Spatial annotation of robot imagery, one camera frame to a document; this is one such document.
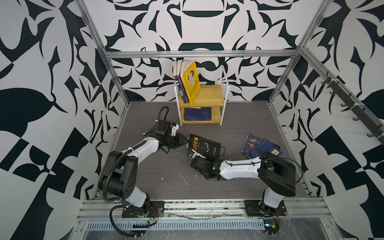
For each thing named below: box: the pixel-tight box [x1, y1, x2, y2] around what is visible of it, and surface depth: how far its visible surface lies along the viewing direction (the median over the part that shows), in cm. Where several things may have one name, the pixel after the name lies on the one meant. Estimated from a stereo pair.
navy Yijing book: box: [184, 107, 212, 121], surface depth 107 cm
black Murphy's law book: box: [187, 133, 221, 160], surface depth 95 cm
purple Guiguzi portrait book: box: [174, 59, 189, 104], surface depth 83 cm
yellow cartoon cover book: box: [181, 61, 201, 105], surface depth 85 cm
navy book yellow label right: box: [245, 138, 283, 159], surface depth 95 cm
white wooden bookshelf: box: [174, 65, 230, 127], surface depth 104 cm
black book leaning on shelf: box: [172, 59, 182, 91], surface depth 81 cm
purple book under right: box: [241, 133, 265, 154], surface depth 98 cm
